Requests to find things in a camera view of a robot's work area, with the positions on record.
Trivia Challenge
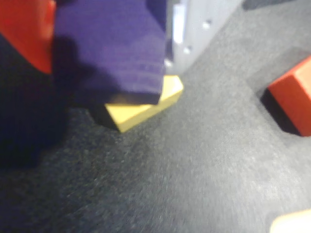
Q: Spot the red wooden cube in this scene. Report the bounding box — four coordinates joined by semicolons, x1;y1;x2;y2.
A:
261;55;311;137

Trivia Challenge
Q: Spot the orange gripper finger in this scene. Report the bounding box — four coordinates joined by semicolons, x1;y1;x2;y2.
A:
0;0;57;75

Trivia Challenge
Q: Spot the purple wooden cube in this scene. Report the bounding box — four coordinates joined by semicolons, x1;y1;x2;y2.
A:
52;0;168;106

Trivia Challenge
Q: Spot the yellow wooden cube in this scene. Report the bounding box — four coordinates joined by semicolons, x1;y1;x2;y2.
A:
93;75;184;133

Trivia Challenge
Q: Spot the pale beige block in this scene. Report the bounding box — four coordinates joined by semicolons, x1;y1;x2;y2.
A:
270;210;311;233

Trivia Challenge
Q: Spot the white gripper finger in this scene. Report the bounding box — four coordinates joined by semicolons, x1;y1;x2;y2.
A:
164;0;243;75

